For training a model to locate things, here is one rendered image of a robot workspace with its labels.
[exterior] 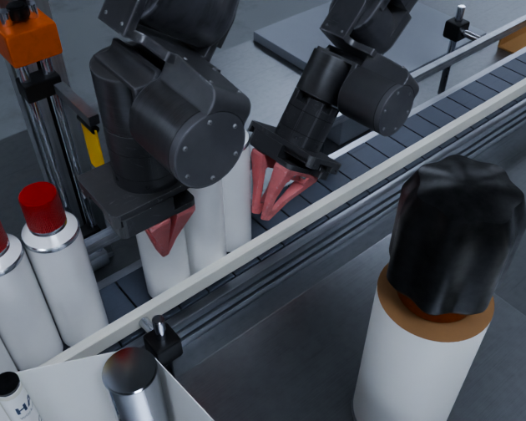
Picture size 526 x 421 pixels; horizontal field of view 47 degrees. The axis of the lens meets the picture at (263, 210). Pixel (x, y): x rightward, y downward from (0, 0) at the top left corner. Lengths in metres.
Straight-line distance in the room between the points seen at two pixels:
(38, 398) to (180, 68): 0.26
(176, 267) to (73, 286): 0.12
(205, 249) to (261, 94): 0.49
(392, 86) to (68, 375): 0.40
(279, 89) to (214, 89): 0.74
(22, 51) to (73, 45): 2.56
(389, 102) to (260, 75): 0.56
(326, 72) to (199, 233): 0.22
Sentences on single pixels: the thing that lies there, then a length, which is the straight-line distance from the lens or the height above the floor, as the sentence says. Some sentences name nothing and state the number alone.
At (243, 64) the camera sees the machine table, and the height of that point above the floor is 0.83.
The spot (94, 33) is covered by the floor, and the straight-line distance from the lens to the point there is 3.19.
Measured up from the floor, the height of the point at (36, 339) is 0.94.
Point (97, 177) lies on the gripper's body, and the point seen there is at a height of 1.11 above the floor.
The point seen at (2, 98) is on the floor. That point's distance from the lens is 2.82.
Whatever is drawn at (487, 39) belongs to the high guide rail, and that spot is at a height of 0.96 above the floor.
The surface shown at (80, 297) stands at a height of 0.97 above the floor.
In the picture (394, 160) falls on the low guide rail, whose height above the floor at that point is 0.91.
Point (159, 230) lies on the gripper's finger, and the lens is 0.51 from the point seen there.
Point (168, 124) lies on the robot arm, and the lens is 0.39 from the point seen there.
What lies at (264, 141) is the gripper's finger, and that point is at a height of 1.01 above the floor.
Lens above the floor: 1.43
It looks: 44 degrees down
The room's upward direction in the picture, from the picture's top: straight up
